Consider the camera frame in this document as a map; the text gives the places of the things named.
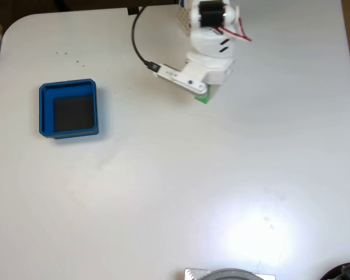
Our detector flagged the green cube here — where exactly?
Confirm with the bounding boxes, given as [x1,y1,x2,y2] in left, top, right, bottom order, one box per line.
[194,84,215,105]

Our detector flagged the blue square box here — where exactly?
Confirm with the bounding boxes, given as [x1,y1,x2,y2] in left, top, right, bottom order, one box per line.
[38,78,100,140]

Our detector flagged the grey round object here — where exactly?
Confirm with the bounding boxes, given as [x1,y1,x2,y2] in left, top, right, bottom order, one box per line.
[202,268,265,280]

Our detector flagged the silver metal plate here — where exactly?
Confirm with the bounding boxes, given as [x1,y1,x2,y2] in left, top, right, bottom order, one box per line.
[184,267,277,280]

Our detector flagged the black object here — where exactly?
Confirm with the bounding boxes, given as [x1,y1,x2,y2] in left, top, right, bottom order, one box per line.
[320,258,350,280]

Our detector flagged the silver camera box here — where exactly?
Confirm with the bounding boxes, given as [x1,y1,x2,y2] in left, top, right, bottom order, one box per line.
[153,62,183,84]

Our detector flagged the black camera cable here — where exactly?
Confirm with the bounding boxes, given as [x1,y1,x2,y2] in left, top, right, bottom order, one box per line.
[131,5,161,72]

